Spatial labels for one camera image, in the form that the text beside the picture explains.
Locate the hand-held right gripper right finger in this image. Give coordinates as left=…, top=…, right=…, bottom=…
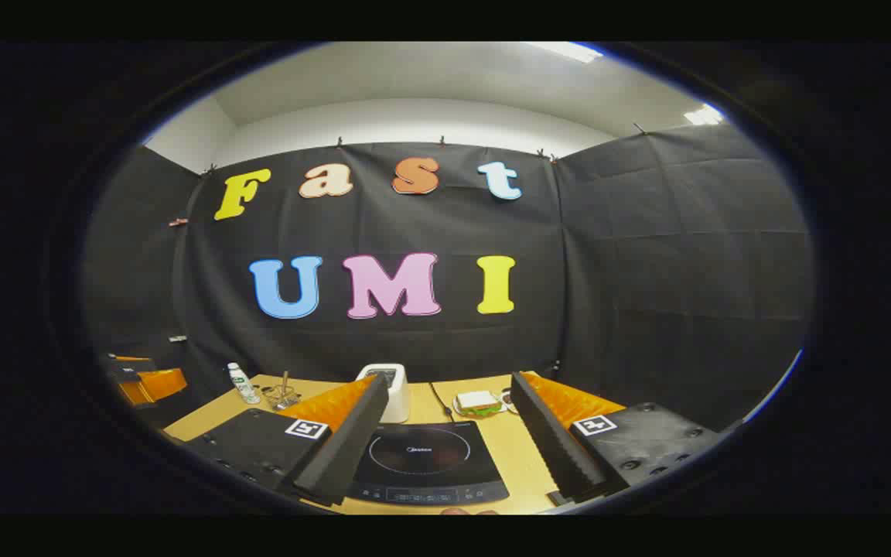
left=509, top=371, right=725, bottom=505

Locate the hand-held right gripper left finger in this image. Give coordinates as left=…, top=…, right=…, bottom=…
left=183, top=373, right=390, bottom=507

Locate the black induction cooktop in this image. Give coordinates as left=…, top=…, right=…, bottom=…
left=346, top=422, right=510, bottom=506

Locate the white toaster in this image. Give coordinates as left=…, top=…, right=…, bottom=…
left=356, top=364, right=411, bottom=424

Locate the sandwich with lettuce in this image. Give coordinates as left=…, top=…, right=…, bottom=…
left=457, top=391, right=502, bottom=417

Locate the white bottle with green label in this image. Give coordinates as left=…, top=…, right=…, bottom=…
left=227, top=363, right=261, bottom=405

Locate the metal wire basket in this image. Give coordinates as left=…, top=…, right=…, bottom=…
left=262, top=383, right=301, bottom=411

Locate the black power cable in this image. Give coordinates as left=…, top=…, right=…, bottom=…
left=428, top=381, right=454, bottom=422

